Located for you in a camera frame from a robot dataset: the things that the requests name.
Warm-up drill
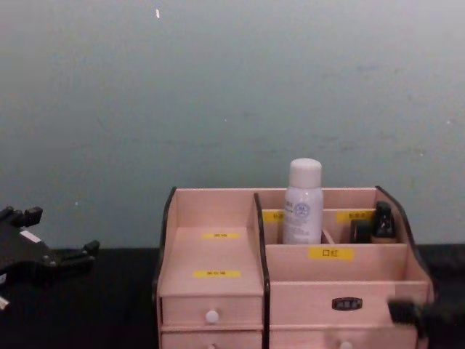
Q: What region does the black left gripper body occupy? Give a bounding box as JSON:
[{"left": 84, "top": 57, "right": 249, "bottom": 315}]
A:
[{"left": 0, "top": 216, "right": 63, "bottom": 289}]

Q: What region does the black drawer name plate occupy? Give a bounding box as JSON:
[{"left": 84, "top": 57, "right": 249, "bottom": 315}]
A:
[{"left": 331, "top": 297, "right": 363, "bottom": 312}]

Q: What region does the black table cloth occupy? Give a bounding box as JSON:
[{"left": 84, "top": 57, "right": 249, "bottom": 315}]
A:
[{"left": 0, "top": 244, "right": 465, "bottom": 349}]

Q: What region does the black-capped cosmetic bottle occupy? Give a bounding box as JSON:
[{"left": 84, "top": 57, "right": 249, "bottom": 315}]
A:
[{"left": 369, "top": 201, "right": 397, "bottom": 245}]

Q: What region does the large yellow label strip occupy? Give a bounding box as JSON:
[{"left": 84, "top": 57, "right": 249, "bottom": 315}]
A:
[{"left": 307, "top": 246, "right": 355, "bottom": 262}]

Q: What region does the wide pink drawer with plate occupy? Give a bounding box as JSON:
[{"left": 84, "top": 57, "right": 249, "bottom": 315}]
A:
[{"left": 270, "top": 281, "right": 430, "bottom": 327}]

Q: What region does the wide pink drawer with knob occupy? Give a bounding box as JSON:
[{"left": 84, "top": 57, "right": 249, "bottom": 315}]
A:
[{"left": 270, "top": 328, "right": 419, "bottom": 349}]

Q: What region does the small pink drawer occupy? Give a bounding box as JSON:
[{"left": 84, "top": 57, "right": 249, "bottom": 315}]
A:
[
  {"left": 160, "top": 329, "right": 264, "bottom": 349},
  {"left": 160, "top": 294, "right": 264, "bottom": 327}
]

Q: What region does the pink wooden desk organizer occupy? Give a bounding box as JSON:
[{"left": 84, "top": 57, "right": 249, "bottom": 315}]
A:
[{"left": 151, "top": 185, "right": 435, "bottom": 349}]

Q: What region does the white spray bottle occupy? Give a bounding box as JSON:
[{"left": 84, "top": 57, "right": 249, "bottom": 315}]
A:
[{"left": 282, "top": 157, "right": 325, "bottom": 246}]

